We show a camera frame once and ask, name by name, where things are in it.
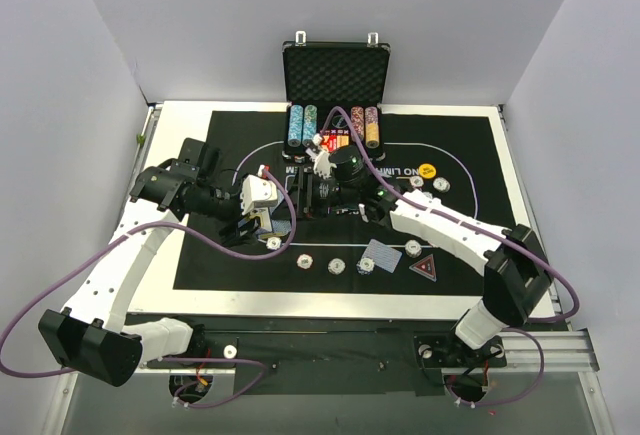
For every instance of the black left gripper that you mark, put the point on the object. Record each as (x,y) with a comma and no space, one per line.
(245,224)

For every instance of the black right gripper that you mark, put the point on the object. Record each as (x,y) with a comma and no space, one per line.
(307,193)

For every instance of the yellow big blind button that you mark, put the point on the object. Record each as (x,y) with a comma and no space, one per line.
(427,171)

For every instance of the blue playing card deck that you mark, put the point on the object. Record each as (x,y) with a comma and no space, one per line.
(259,224)

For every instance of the blue chip stack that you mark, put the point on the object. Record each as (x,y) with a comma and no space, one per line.
(365,266)

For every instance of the grey chip stack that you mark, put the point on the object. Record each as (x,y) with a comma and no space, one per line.
(336,266)

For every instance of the red chip stack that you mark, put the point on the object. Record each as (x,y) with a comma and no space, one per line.
(304,261)

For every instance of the red triangular dealer marker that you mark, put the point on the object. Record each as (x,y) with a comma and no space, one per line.
(425,267)

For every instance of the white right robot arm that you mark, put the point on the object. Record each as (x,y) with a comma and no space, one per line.
(515,274)

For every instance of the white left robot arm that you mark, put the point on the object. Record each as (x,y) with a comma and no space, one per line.
(90,334)

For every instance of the red playing card box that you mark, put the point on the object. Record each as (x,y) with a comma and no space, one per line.
(335,139)

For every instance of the purple and orange chip row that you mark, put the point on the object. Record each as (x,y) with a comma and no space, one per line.
(372,130)

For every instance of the black dealer button in case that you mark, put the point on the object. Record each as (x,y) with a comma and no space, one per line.
(338,121)

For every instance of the dark red chip row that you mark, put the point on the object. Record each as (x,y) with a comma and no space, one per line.
(357,118)

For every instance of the black poker felt mat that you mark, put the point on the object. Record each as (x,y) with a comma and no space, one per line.
(461,148)

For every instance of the green grey chip row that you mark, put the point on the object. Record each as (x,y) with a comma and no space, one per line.
(309,129)

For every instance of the light blue chip row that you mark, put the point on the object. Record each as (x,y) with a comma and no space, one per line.
(295,125)

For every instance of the black aluminium poker case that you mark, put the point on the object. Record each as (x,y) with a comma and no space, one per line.
(328,74)

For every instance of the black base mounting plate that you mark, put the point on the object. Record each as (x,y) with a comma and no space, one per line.
(334,379)

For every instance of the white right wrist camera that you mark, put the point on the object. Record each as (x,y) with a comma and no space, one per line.
(320,158)

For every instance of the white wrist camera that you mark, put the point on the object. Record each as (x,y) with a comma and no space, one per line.
(320,158)
(257,193)

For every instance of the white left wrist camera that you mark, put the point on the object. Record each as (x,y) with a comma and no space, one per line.
(257,193)

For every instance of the aluminium front rail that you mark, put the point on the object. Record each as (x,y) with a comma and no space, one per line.
(563,351)

